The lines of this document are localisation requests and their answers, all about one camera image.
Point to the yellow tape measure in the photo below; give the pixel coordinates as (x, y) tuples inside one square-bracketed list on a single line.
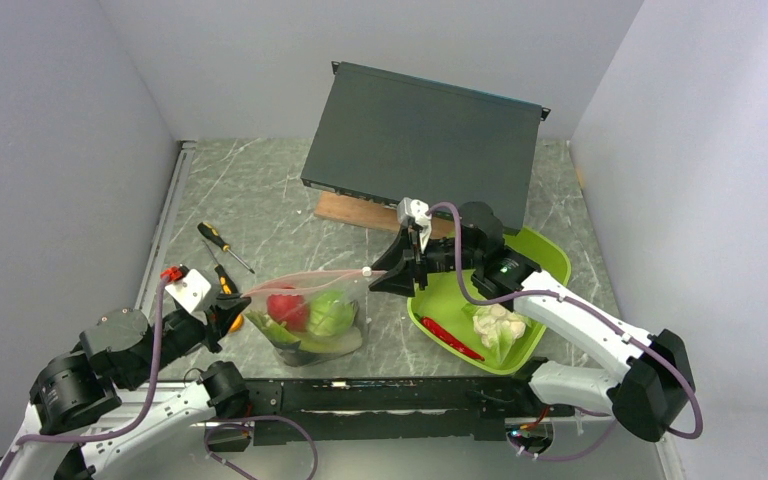
[(236, 324)]

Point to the green plastic tray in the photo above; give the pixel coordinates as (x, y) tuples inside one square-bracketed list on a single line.
[(447, 318)]

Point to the aluminium rail left edge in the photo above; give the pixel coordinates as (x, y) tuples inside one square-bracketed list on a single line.
[(146, 293)]

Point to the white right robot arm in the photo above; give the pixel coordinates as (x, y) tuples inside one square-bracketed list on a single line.
[(643, 380)]

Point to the clear zip top bag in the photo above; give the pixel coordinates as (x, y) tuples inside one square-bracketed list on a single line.
[(354, 283)]

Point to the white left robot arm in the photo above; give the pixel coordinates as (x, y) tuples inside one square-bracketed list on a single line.
[(94, 408)]

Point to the black yellow screwdriver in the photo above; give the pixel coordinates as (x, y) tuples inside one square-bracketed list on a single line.
[(228, 286), (212, 235)]

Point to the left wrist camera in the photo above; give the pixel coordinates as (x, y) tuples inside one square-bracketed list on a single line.
[(189, 288)]

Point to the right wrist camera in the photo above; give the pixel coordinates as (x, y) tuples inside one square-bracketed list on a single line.
[(415, 214)]

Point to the white cauliflower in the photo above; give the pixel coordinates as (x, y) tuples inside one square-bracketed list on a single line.
[(497, 328)]

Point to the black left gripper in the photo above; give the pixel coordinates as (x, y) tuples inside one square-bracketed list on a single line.
[(221, 313)]

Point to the red tomato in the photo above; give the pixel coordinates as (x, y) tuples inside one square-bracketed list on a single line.
[(291, 311)]

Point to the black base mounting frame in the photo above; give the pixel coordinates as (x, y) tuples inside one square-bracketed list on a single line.
[(480, 407)]

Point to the green cabbage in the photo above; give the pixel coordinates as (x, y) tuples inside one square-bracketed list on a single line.
[(331, 314)]

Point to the long red chili pepper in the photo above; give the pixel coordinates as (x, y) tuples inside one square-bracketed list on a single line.
[(450, 340)]

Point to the dark rack server chassis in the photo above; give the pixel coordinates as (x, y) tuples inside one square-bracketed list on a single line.
[(384, 136)]

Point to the green celery stalks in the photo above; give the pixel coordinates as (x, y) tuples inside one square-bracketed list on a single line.
[(284, 339)]

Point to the wooden block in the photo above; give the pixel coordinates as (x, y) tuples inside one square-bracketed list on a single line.
[(357, 212)]

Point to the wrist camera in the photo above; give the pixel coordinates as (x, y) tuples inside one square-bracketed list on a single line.
[(189, 288), (415, 214)]

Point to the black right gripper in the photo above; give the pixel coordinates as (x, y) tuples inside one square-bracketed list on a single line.
[(401, 280)]

